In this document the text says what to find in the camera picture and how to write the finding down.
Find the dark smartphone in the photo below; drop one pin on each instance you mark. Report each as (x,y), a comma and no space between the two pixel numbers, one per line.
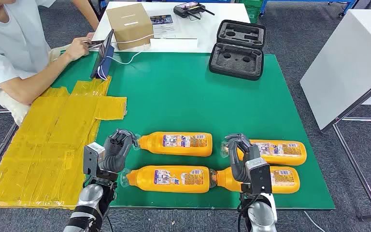
(96,44)

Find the yellow taped cardboard sheet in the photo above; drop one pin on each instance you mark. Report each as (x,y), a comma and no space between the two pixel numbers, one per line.
(44,153)

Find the tablet in blue case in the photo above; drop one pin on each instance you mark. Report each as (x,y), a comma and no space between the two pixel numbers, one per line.
(104,60)

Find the person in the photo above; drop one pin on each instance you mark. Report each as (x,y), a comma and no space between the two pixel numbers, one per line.
(9,41)

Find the person's left hand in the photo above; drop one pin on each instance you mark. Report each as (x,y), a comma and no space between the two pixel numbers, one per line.
(90,35)

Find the green plastic crate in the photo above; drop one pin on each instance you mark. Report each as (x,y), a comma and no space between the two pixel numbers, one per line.
(252,12)

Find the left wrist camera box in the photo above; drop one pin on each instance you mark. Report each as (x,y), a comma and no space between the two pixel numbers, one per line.
(92,157)

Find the white flat box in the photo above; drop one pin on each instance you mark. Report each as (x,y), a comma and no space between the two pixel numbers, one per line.
(172,44)

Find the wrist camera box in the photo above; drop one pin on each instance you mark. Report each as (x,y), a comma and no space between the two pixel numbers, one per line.
(259,176)
(92,157)

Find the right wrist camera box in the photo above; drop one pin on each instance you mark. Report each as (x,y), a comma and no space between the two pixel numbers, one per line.
(259,176)

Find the person's right hand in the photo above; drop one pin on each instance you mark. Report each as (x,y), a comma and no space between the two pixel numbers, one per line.
(76,49)

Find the blue metal rack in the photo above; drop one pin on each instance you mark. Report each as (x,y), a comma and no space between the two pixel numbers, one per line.
(263,8)

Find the black foam-lined case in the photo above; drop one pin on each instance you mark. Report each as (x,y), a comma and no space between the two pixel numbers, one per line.
(236,60)

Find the brown cardboard box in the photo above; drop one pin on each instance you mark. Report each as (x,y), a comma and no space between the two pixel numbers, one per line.
(129,25)

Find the person's left forearm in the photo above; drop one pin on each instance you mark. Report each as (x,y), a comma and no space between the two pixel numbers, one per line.
(86,12)

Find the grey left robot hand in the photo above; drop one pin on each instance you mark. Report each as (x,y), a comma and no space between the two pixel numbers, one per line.
(116,157)

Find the printed leaflet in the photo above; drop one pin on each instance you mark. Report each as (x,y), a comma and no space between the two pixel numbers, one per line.
(161,20)

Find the orange detergent bottle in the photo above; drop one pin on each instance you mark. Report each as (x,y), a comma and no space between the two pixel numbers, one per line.
(153,144)
(147,182)
(284,188)
(284,158)

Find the white tilted table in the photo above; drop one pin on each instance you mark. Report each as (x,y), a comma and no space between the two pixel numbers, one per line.
(342,64)

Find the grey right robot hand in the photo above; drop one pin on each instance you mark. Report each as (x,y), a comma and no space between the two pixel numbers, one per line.
(238,169)

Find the black remote controller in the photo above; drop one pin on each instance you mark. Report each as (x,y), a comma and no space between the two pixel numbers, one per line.
(185,9)

